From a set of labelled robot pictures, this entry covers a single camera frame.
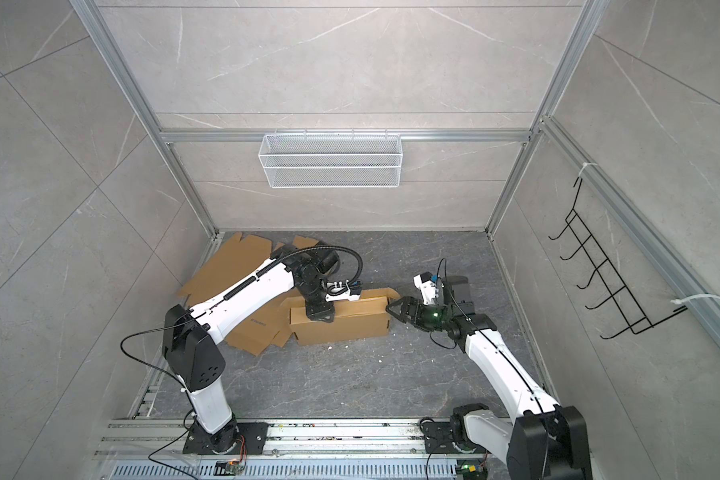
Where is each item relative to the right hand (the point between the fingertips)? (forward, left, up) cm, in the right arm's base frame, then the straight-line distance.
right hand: (395, 309), depth 80 cm
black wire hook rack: (-13, -46, +17) cm, 51 cm away
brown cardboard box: (-2, +7, 0) cm, 8 cm away
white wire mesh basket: (+50, +19, +15) cm, 56 cm away
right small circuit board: (-35, -16, -16) cm, 42 cm away
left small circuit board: (-33, +41, -14) cm, 55 cm away
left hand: (+3, +18, 0) cm, 19 cm away
